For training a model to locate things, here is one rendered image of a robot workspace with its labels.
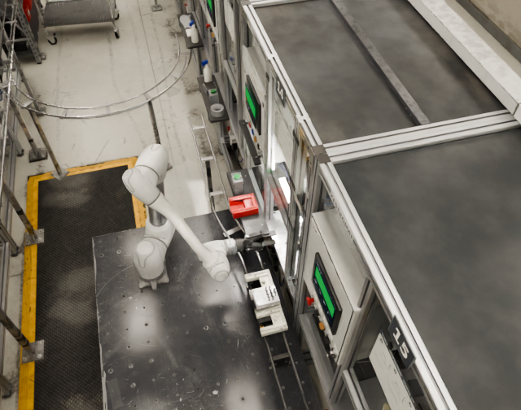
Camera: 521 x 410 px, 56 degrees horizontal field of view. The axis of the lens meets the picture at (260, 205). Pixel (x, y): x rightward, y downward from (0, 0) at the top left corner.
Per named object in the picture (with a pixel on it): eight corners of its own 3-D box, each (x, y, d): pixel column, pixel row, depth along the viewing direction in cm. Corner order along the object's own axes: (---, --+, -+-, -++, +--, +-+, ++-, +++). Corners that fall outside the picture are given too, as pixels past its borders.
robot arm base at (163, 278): (139, 295, 287) (137, 290, 282) (135, 263, 300) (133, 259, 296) (170, 288, 290) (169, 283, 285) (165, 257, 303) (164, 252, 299)
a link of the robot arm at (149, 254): (133, 276, 288) (124, 256, 271) (144, 251, 299) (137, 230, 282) (159, 282, 286) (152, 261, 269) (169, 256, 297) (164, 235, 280)
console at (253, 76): (240, 115, 283) (237, 45, 248) (287, 107, 288) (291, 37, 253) (259, 166, 258) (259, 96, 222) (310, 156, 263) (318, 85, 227)
